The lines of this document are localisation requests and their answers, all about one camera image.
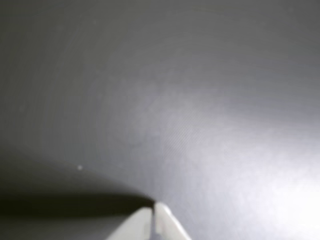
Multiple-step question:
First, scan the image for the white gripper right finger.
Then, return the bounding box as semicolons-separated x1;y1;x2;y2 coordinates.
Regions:
154;202;193;240

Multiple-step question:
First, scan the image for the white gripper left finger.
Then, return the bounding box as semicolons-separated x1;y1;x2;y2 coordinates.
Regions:
106;207;153;240

